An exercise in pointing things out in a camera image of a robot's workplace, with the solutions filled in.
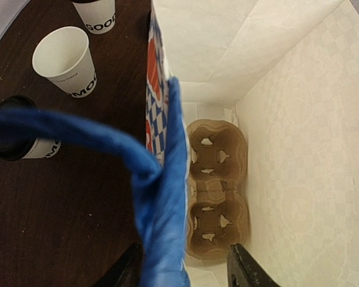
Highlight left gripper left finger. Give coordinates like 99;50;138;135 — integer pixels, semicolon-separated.
101;243;143;286

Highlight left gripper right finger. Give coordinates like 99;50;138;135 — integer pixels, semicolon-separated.
227;243;279;287

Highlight blue checkered paper bag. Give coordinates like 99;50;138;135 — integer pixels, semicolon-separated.
0;1;359;286

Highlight black cup lid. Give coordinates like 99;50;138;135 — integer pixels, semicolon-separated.
0;95;36;161

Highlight cardboard cup carrier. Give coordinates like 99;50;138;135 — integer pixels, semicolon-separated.
187;120;250;260

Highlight white paper cup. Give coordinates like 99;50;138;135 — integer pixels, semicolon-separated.
22;139;61;159
71;0;116;35

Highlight white paper cups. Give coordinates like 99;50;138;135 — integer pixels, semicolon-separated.
32;26;98;99

